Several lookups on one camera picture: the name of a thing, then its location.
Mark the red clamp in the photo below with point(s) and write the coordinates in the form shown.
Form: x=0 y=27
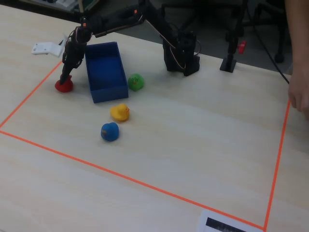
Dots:
x=242 y=47

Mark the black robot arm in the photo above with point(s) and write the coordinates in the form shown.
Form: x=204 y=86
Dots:
x=178 y=55

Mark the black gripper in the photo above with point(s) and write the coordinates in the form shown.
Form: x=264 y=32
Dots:
x=69 y=58

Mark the person's bare hand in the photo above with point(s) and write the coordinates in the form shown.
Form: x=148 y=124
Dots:
x=300 y=91

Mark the person's bare forearm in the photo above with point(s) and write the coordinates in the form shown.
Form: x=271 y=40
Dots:
x=299 y=36

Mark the white paper label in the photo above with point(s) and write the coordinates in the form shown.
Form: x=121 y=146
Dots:
x=204 y=217

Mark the blue rectangular box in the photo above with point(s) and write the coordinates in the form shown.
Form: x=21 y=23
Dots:
x=106 y=72

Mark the green rubber duck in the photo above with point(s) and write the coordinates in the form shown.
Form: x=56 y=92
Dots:
x=135 y=82

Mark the orange tape strip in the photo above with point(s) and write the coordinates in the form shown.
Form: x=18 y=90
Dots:
x=281 y=145
x=144 y=184
x=29 y=96

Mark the blue rubber duck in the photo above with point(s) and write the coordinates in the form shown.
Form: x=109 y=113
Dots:
x=109 y=132

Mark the red rubber duck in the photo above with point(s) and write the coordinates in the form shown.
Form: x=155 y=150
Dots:
x=64 y=88

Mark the black camera stand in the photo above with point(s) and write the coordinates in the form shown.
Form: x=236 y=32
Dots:
x=228 y=65

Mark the black office chair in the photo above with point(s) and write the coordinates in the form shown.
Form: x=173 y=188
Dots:
x=279 y=58

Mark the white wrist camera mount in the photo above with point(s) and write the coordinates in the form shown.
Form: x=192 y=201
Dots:
x=48 y=47

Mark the yellow rubber duck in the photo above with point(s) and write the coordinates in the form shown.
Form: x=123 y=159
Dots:
x=119 y=113

